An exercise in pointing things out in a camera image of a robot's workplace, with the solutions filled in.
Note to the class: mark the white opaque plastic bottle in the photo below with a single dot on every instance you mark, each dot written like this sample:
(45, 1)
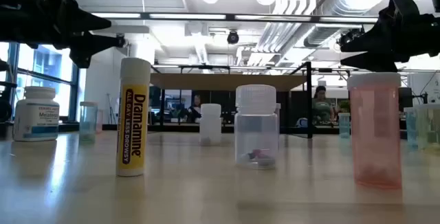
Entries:
(210, 124)

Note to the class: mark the person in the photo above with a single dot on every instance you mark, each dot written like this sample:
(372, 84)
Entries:
(321, 105)
(196, 109)

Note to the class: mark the wooden shelf black legs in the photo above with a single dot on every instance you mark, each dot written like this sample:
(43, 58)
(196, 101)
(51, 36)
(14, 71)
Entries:
(223, 81)

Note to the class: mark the silver air duct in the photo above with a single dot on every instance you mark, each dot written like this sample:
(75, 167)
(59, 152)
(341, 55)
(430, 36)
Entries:
(343, 0)

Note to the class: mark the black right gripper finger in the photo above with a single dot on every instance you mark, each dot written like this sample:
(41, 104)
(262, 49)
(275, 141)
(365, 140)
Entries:
(378, 38)
(378, 62)

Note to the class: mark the white bottle blue label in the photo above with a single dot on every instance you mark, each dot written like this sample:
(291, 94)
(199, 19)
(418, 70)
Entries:
(36, 121)

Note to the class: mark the black round camera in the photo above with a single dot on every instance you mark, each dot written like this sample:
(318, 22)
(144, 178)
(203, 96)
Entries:
(121, 42)

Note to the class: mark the blue white helmet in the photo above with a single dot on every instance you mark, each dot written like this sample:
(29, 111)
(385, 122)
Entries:
(302, 122)

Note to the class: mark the green background plant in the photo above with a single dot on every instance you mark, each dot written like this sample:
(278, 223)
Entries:
(344, 106)

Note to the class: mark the black computer monitor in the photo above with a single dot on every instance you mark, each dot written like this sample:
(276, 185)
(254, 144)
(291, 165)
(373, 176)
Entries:
(406, 98)

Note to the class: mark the black overhead camera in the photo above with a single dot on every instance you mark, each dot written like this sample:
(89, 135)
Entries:
(233, 37)

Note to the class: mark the black ceiling spotlight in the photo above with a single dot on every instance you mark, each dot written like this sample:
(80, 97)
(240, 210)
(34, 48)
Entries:
(349, 35)

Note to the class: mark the black overhead rig bar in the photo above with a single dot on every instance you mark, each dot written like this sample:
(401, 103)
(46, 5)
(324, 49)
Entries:
(230, 16)

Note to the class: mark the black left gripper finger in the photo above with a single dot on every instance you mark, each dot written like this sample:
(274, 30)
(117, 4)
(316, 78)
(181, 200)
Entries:
(93, 20)
(89, 47)

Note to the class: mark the clear bottle ribbed cap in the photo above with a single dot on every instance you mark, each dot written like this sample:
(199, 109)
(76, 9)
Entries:
(256, 131)

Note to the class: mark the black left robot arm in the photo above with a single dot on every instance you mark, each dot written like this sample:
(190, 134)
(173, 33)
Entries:
(5, 103)

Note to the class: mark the yellow Dramamine tube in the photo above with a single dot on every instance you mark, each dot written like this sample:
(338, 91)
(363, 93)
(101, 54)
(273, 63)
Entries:
(134, 121)

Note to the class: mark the large glass window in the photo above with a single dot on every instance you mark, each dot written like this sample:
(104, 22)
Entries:
(51, 66)

